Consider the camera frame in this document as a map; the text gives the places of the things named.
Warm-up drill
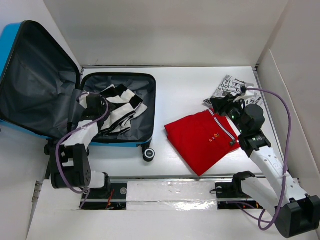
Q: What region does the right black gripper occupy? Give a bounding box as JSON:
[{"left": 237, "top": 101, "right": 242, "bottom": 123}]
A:
[{"left": 209, "top": 93, "right": 247, "bottom": 134}]

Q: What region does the newspaper print garment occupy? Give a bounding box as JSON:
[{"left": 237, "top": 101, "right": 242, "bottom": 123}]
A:
[{"left": 203, "top": 75, "right": 263, "bottom": 108}]

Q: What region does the black white striped garment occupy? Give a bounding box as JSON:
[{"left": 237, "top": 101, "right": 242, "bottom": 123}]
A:
[{"left": 78, "top": 84, "right": 148, "bottom": 136}]

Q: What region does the red polo shirt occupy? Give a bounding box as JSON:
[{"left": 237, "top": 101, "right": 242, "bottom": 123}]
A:
[{"left": 164, "top": 108, "right": 240, "bottom": 177}]

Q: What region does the blue kids suitcase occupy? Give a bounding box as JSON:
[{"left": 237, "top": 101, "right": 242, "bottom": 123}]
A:
[{"left": 0, "top": 20, "right": 156, "bottom": 162}]

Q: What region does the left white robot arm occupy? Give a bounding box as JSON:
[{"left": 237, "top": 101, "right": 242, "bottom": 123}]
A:
[{"left": 49, "top": 92, "right": 110, "bottom": 194}]

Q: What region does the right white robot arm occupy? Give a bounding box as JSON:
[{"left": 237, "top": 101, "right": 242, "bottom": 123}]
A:
[{"left": 210, "top": 94, "right": 320, "bottom": 238}]

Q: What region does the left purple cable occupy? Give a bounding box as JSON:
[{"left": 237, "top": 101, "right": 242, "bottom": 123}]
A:
[{"left": 55, "top": 91, "right": 110, "bottom": 208}]

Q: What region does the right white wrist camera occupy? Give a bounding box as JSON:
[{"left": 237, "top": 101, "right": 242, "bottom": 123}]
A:
[{"left": 240, "top": 83, "right": 255, "bottom": 100}]

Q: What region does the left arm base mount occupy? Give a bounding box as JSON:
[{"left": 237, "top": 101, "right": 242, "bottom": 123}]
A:
[{"left": 79, "top": 182, "right": 128, "bottom": 211}]

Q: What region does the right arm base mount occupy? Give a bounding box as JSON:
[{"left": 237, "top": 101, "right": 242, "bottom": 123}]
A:
[{"left": 209, "top": 182, "right": 263, "bottom": 210}]

